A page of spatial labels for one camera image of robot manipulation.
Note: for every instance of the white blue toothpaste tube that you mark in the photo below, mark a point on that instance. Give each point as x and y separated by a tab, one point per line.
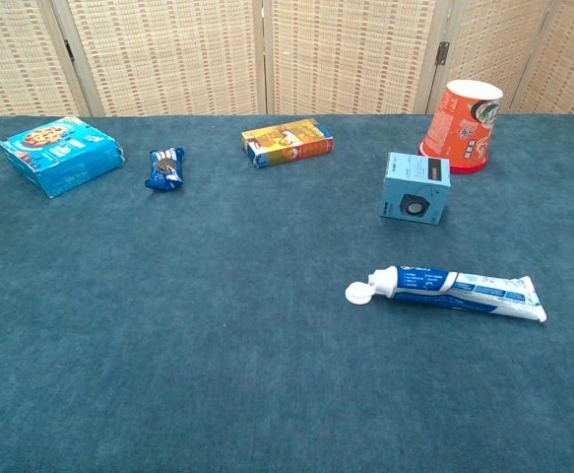
424	281

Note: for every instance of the yellow orange carton box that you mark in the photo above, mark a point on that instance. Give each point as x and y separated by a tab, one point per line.
286	143

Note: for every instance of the light blue speaker box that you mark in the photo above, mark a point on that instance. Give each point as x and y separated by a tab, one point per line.
414	189

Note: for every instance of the blue cookie snack packet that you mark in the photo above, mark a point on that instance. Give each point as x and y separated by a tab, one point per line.
166	170

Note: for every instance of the orange instant noodle cup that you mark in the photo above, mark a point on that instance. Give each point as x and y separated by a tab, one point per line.
461	128

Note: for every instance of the woven bamboo folding screen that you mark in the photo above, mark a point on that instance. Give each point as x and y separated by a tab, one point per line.
178	54

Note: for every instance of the metal screen hinge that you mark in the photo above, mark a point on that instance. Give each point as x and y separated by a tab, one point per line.
442	54
69	50

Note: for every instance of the blue cookie box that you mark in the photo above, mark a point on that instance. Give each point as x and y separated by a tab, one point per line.
60	153

